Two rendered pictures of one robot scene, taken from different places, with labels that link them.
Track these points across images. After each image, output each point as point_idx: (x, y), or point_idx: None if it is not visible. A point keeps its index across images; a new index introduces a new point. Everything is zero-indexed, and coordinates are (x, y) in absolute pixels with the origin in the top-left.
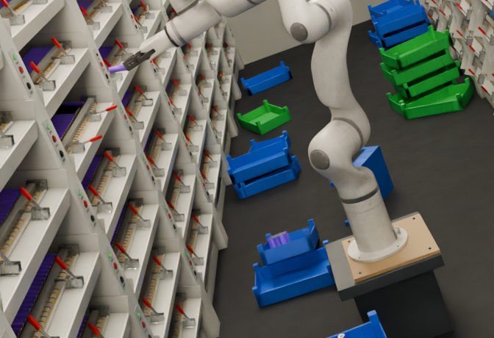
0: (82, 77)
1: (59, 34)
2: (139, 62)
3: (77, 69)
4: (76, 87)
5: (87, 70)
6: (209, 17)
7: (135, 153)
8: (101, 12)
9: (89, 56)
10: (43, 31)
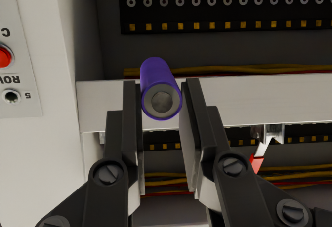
0: (77, 21)
1: (100, 150)
2: (279, 190)
3: (290, 104)
4: None
5: (74, 48)
6: None
7: None
8: None
9: (82, 102)
10: (103, 145)
